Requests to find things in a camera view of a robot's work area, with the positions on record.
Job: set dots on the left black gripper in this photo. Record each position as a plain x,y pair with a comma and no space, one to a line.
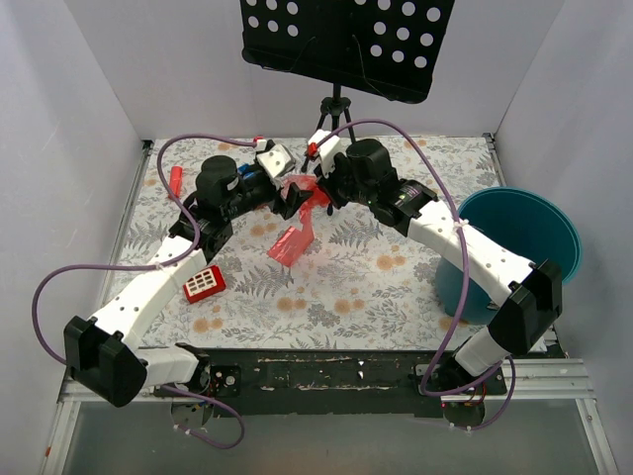
279,196

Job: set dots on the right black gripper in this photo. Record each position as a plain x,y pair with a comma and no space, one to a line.
327,183

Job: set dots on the red plastic trash bag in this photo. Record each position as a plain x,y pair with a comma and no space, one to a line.
295,241

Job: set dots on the red trash bag roll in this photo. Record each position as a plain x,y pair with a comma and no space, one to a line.
175,180

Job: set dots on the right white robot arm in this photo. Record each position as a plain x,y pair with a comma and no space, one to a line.
528,295

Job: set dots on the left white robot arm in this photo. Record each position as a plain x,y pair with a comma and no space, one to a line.
102,353

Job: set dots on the teal plastic trash bin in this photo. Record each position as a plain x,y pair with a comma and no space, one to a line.
522,222

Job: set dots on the floral patterned table mat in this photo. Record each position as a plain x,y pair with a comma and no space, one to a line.
359,285

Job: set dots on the colourful toy brick car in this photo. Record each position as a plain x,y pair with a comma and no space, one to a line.
250,173

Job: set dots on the red white grid box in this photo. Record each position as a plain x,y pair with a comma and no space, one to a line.
204,284

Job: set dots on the black perforated music stand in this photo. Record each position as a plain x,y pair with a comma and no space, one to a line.
385,48

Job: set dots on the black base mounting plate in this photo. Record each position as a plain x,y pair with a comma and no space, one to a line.
277,382

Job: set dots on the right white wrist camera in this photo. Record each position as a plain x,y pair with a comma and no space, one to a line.
323,148

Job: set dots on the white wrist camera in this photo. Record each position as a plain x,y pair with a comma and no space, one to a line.
323,148
275,159

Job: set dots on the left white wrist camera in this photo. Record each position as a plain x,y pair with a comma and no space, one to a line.
275,159

